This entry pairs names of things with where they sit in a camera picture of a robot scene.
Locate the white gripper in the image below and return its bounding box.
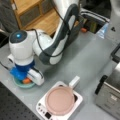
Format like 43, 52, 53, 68
27, 68, 44, 85

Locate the orange toy carrot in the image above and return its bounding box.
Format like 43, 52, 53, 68
22, 79, 31, 84

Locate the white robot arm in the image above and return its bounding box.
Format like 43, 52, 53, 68
9, 0, 80, 85

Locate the teal bowl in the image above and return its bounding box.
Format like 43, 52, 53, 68
13, 77, 35, 89

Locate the pink frying pan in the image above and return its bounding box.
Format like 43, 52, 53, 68
45, 76, 80, 116

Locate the wooden shelf cabinet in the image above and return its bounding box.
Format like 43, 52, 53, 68
9, 0, 81, 38

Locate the small orange object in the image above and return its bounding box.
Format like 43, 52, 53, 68
81, 28, 87, 33

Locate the stainless toaster oven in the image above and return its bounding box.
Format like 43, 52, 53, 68
95, 43, 120, 120

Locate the blue striped cloth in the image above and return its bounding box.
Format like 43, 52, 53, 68
97, 23, 116, 38

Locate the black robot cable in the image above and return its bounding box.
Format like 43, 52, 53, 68
31, 0, 84, 58

